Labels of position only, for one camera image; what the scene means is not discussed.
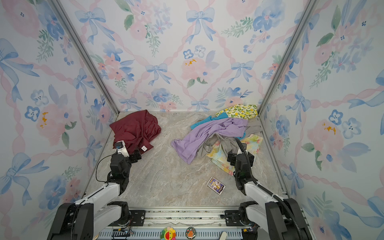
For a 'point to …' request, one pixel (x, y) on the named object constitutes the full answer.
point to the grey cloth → (254, 126)
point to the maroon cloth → (137, 129)
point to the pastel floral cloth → (253, 142)
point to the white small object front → (223, 236)
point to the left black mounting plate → (137, 217)
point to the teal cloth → (221, 116)
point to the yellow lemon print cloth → (241, 111)
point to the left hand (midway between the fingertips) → (129, 146)
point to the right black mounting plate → (232, 218)
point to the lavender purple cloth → (186, 146)
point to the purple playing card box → (216, 185)
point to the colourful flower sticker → (168, 233)
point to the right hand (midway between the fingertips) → (240, 150)
